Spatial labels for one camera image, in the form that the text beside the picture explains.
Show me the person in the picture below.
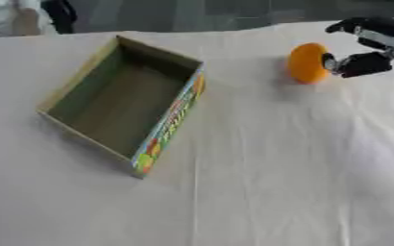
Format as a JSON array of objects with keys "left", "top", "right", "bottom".
[{"left": 0, "top": 0, "right": 60, "bottom": 37}]

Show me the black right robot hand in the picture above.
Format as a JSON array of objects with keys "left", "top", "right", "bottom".
[{"left": 319, "top": 16, "right": 394, "bottom": 79}]

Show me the open cardboard box green inside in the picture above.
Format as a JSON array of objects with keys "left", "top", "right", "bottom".
[{"left": 36, "top": 35, "right": 208, "bottom": 180}]

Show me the orange toy fruit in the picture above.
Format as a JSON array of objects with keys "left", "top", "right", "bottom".
[{"left": 285, "top": 42, "right": 332, "bottom": 86}]

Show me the black chair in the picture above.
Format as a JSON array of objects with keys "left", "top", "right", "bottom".
[{"left": 40, "top": 0, "right": 80, "bottom": 35}]

